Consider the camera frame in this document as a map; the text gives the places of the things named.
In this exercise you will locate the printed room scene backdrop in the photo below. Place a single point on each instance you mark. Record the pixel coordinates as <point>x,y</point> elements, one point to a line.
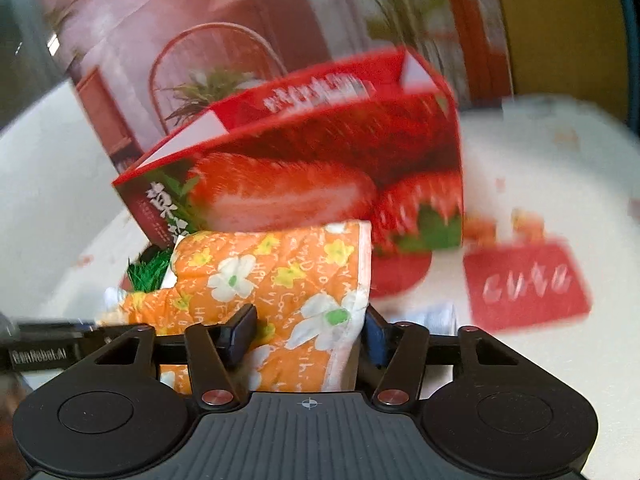
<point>127,56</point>

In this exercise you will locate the orange floral cloth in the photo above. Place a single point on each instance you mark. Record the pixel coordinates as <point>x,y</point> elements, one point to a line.
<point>310,287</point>

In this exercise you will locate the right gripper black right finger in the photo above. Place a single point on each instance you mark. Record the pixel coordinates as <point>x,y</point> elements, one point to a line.
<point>392,360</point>

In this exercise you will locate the red strawberry cardboard box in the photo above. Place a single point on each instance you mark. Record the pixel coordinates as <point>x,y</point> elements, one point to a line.
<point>374,137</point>

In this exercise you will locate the green tassel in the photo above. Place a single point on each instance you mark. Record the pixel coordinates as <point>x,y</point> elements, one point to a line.
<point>147,272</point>

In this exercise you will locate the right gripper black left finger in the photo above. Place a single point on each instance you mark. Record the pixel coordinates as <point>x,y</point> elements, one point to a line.
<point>214,352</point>

